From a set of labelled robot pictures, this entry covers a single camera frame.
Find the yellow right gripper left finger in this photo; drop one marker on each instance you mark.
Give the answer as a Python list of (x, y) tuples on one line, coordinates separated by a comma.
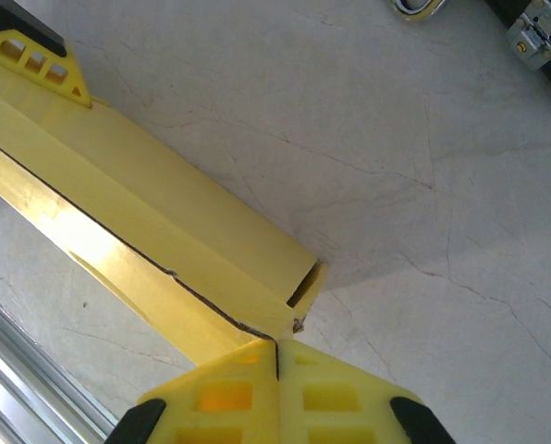
[(220, 402)]

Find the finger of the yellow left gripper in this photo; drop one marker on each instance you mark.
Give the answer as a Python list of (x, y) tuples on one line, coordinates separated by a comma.
[(30, 51)]

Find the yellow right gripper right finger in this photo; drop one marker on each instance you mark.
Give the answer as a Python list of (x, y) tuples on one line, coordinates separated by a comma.
[(349, 402)]

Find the yellow and white paper box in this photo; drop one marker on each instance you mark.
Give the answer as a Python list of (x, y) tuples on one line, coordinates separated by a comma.
[(141, 208)]

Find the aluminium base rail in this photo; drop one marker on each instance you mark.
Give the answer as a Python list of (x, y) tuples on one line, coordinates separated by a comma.
[(26, 393)]

